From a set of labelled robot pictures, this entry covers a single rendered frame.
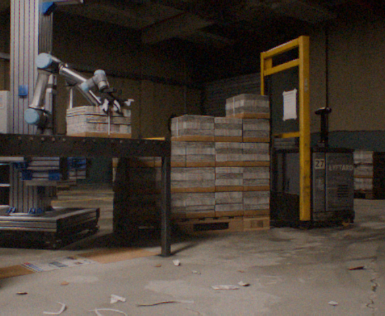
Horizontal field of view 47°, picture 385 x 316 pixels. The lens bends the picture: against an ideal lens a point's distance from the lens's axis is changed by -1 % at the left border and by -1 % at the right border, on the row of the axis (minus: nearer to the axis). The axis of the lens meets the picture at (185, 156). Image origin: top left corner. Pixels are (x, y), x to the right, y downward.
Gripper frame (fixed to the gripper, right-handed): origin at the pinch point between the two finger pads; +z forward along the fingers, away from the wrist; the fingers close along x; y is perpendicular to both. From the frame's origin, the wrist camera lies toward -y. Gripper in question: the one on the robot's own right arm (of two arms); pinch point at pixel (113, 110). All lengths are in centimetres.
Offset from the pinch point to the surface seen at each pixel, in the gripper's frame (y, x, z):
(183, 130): 36, -98, -12
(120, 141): -11.6, 12.0, 33.6
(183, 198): 64, -93, 42
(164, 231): 20, -25, 85
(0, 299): 8, 93, 112
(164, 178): 1, -25, 54
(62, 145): -10, 51, 37
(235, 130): 17, -142, -2
